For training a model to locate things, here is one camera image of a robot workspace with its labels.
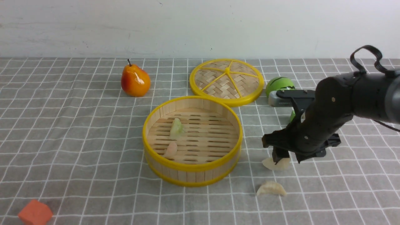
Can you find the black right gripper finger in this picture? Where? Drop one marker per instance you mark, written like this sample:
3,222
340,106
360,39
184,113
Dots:
302,156
279,154

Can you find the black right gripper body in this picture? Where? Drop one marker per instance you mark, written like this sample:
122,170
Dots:
330,109

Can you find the white toy dumpling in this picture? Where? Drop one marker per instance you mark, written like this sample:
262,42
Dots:
271,187
283,164

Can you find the green toy dumpling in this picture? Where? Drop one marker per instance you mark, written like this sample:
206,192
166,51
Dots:
177,129

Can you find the pink toy dumpling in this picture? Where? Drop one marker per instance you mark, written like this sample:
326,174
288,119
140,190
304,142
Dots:
171,150

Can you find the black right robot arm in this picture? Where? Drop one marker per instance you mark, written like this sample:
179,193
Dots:
374,97

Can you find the bamboo steamer tray yellow rim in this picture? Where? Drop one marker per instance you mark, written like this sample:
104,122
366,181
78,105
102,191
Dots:
208,150

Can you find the bamboo steamer lid yellow rim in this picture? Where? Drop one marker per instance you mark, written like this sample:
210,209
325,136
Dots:
230,81

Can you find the green wooden cube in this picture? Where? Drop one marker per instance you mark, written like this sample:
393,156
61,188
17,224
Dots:
293,115

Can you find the green toy watermelon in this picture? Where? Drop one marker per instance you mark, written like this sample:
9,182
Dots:
279,83

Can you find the orange toy pear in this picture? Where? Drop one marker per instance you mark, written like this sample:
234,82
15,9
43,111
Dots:
134,80

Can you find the grey checked tablecloth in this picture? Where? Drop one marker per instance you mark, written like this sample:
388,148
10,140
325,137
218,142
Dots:
71,139

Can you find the orange wooden cube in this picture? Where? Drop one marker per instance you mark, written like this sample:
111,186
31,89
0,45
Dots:
35,213

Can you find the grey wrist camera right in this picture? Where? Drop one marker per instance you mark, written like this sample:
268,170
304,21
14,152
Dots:
299,100

